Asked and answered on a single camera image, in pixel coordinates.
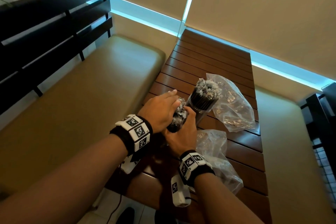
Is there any person's left hand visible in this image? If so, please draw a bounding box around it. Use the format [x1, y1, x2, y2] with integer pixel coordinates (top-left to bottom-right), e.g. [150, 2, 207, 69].
[138, 90, 182, 134]

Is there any person's black shoe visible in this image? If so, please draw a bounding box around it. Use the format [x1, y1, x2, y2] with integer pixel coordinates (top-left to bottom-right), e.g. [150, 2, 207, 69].
[123, 206, 136, 224]

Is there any clear plastic zip bag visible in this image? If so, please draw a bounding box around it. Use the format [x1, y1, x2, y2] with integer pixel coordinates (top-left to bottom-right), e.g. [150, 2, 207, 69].
[206, 73, 257, 132]
[195, 129, 244, 195]

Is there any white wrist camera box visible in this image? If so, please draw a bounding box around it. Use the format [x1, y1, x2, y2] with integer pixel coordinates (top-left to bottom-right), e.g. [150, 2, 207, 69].
[170, 174, 191, 208]
[120, 153, 142, 175]

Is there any black wristband with white markers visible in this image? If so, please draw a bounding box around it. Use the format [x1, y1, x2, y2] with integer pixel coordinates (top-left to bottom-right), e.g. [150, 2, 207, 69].
[110, 114, 153, 156]
[179, 150, 216, 188]

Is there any black slatted bench backrest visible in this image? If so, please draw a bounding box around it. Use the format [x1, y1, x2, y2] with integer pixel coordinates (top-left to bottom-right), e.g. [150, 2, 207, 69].
[300, 82, 336, 153]
[0, 0, 113, 114]

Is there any person's left forearm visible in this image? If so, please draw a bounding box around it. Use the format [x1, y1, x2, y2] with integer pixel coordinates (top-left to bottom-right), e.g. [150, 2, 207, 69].
[0, 134, 128, 224]

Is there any beige padded bench seat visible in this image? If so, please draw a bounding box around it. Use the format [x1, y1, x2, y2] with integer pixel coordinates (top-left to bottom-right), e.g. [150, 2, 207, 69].
[0, 35, 166, 195]
[256, 86, 336, 224]

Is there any transparent plastic cup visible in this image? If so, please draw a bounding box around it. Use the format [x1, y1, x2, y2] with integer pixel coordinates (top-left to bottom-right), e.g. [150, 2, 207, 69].
[185, 100, 218, 127]

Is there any person's right forearm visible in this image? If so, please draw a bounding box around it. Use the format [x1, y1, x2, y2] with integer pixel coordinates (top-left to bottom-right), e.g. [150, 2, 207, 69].
[194, 173, 264, 224]

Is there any person's right hand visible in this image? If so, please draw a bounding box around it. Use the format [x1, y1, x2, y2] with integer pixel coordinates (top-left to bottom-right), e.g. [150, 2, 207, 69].
[161, 105, 198, 158]

